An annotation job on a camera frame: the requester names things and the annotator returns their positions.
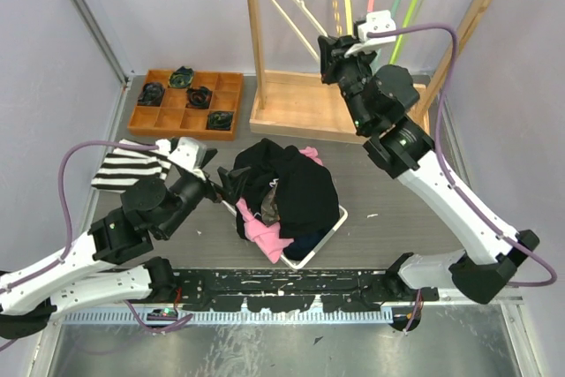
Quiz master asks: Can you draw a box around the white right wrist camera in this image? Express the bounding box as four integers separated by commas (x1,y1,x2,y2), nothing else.
344,10,396,57

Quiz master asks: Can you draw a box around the wooden clothes rack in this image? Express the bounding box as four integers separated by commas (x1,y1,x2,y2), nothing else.
247,0,492,143

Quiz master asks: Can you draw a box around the black white striped cloth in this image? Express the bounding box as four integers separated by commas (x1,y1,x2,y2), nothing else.
91,139,172,193

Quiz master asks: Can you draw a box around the pink t shirt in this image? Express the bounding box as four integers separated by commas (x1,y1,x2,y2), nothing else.
233,139,340,263

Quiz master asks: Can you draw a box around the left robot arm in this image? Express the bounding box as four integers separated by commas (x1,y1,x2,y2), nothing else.
1,138,222,341

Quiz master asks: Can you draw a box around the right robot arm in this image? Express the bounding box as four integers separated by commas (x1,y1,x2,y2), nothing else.
318,31,539,305

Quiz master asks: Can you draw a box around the lime green hanger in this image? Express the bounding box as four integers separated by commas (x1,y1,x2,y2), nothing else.
388,0,425,64

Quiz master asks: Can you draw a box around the navy blue t shirt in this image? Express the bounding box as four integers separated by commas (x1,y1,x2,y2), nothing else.
283,229,329,261

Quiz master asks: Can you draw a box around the rolled dark sock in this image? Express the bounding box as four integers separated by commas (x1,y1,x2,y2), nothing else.
207,110,234,131
186,86,213,109
169,66,195,89
137,82,165,107

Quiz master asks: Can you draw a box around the white perforated plastic basket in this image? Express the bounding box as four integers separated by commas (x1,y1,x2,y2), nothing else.
222,200,348,270

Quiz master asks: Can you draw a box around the black printed t shirt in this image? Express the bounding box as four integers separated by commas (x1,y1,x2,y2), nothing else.
233,139,340,238

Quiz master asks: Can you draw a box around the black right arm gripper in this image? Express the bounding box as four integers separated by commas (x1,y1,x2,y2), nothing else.
319,34,377,133

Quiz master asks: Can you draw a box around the orange wooden compartment tray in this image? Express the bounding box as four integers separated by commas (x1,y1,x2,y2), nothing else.
127,69,244,141

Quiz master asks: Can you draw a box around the grey slotted cable duct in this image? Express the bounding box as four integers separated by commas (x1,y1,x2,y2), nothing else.
63,307,394,325

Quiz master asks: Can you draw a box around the cream white hanger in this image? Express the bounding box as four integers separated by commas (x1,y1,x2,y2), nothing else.
269,0,328,64

